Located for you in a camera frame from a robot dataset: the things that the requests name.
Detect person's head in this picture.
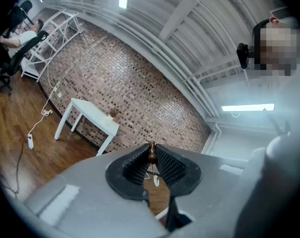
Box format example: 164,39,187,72
251,18,300,77

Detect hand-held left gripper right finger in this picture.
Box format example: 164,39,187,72
155,144,203,233

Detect black head camera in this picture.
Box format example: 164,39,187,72
236,42,255,70

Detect long white power cable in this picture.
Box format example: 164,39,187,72
28,89,57,136

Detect ceiling air vent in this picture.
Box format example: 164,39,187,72
270,6,292,20

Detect thin white rack cable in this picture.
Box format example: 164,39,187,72
47,21,68,89

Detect white metal shelf rack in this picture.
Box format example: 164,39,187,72
20,7,85,83

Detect white table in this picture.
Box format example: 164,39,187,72
54,97,120,157

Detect metal spoon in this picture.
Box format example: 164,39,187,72
148,140,161,188

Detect dark floor cable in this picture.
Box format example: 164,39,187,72
0,139,26,195

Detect dried brown potted plant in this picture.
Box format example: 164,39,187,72
104,107,120,121

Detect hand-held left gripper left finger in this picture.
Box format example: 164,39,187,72
105,144,151,202

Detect black office chair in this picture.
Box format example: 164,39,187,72
0,30,50,96
2,0,34,39

